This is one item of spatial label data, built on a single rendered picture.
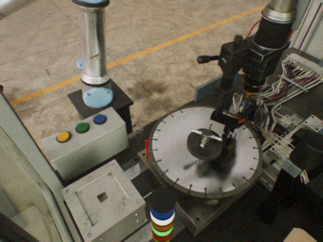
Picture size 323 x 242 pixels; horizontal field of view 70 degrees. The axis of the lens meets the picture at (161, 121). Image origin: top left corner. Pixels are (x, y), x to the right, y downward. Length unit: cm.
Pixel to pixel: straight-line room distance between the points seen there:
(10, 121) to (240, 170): 59
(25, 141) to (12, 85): 229
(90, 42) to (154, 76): 178
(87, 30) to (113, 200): 54
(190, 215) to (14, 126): 51
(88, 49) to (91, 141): 32
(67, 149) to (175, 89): 172
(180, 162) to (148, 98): 164
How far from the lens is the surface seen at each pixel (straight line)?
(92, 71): 91
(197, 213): 74
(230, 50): 58
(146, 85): 245
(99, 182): 74
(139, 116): 212
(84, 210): 72
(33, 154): 66
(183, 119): 80
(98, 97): 95
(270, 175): 92
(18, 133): 60
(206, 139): 70
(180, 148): 72
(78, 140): 85
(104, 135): 85
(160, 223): 45
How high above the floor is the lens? 154
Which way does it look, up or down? 48 degrees down
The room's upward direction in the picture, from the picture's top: straight up
